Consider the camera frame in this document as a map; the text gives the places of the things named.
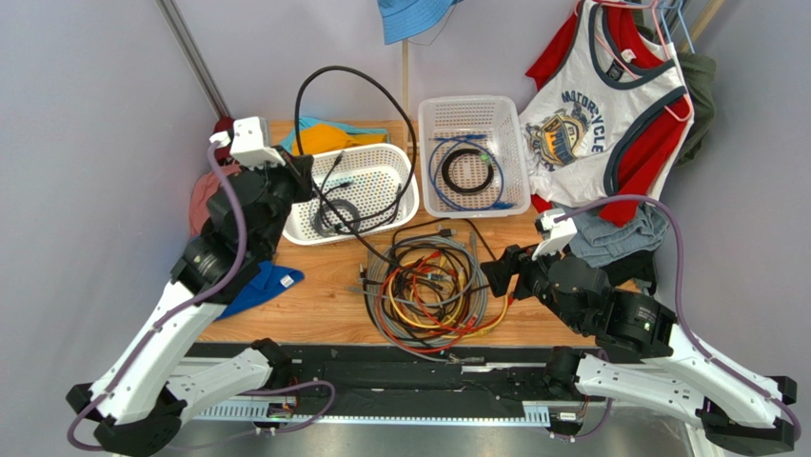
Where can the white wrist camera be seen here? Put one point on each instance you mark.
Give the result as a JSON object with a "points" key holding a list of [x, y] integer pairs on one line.
{"points": [[250, 143], [556, 229]]}

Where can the aluminium frame post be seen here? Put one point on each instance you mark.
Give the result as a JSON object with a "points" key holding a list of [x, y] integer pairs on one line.
{"points": [[187, 44]]}

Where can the blue bucket hat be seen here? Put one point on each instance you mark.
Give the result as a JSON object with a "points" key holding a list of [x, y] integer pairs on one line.
{"points": [[404, 19]]}

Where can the dark red cloth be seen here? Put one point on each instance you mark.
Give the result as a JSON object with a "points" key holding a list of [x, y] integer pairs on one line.
{"points": [[222, 154]]}

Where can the white slotted cable duct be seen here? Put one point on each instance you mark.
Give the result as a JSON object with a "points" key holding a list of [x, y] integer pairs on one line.
{"points": [[263, 412]]}

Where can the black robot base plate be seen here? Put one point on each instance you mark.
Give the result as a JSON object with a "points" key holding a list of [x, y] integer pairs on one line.
{"points": [[384, 379]]}

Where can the white oval perforated basket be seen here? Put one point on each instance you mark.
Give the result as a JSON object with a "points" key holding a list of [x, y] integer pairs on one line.
{"points": [[372, 187]]}

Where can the red shirt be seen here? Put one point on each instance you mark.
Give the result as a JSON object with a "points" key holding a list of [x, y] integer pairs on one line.
{"points": [[646, 152]]}

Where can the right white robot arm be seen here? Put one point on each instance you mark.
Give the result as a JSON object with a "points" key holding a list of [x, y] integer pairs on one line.
{"points": [[651, 359]]}

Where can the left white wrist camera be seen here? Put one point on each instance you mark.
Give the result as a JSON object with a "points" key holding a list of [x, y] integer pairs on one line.
{"points": [[250, 143]]}

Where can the white motorcycle tank top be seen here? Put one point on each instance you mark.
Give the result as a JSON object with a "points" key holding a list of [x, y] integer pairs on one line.
{"points": [[589, 127]]}

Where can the white rectangular perforated basket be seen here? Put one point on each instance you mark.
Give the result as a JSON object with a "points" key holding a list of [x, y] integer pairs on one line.
{"points": [[471, 155]]}

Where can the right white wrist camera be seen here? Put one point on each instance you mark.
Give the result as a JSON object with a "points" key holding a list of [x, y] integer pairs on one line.
{"points": [[556, 229]]}

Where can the denim jeans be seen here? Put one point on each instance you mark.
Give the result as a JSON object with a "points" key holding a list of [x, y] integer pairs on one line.
{"points": [[600, 242]]}

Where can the orange cloth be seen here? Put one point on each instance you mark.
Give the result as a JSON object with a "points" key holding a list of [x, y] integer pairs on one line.
{"points": [[323, 138]]}

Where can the olive green garment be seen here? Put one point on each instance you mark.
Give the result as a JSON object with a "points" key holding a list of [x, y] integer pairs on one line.
{"points": [[698, 73]]}

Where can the pink clothes hanger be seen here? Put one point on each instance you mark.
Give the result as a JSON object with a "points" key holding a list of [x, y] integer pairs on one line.
{"points": [[621, 74]]}

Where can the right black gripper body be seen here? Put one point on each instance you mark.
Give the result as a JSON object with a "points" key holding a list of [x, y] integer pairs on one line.
{"points": [[513, 270]]}

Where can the pink cloth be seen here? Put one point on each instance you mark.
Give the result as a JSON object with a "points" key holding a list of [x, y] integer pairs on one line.
{"points": [[198, 213]]}

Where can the black garment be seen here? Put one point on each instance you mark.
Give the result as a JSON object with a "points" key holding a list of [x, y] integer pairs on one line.
{"points": [[639, 265]]}

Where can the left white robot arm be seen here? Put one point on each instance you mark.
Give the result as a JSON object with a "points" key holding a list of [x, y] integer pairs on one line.
{"points": [[137, 405]]}

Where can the blue cloth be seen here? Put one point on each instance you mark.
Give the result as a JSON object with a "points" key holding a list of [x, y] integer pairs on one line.
{"points": [[272, 281]]}

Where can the teal cloth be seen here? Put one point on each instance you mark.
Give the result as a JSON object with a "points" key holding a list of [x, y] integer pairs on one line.
{"points": [[306, 122]]}

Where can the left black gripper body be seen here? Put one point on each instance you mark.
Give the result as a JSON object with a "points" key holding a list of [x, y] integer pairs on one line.
{"points": [[281, 182]]}

